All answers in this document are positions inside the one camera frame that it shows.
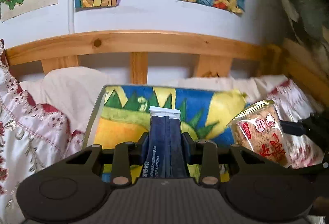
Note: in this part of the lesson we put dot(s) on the dark blue stick packet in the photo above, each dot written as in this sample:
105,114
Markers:
165,155

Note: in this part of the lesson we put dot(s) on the white pillow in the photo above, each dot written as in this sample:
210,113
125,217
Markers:
74,91

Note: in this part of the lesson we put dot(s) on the brown rice cake packet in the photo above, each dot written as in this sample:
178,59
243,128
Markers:
258,129

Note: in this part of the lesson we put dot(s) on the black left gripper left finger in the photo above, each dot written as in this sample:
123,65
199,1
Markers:
79,185

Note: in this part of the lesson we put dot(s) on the wooden bed headboard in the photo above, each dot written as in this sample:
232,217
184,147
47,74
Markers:
214,54

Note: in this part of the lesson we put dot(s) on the grey tray with dinosaur drawing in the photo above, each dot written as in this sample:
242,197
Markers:
121,113

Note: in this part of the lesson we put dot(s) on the floral satin bedspread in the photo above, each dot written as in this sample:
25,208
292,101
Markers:
36,136

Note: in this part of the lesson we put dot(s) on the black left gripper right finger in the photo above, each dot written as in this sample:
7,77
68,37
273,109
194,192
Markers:
249,183

